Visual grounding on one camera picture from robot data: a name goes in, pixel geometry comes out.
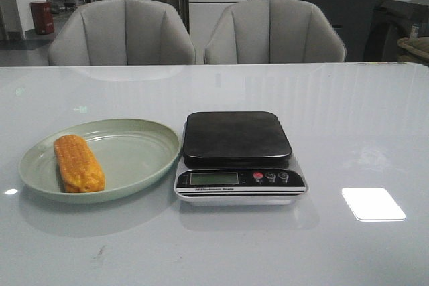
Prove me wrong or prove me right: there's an orange corn cob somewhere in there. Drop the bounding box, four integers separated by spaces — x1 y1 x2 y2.
54 135 105 193

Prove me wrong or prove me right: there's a grey upholstered chair left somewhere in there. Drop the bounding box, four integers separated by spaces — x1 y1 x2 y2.
48 0 196 66

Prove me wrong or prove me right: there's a black appliance at right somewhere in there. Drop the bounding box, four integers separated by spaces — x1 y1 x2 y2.
363 0 428 62

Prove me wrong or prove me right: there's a grey upholstered chair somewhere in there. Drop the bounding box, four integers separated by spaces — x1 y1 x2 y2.
48 0 196 66
204 0 347 64

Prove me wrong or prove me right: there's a grey upholstered chair right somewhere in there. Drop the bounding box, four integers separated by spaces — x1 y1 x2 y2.
204 0 347 64

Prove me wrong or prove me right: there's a red trash bin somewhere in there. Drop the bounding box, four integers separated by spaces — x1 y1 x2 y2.
30 1 54 35

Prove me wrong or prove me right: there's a black silver kitchen scale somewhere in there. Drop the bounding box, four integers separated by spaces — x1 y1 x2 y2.
174 111 308 206

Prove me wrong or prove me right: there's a light green oval plate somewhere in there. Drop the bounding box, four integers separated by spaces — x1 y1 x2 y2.
19 119 181 204

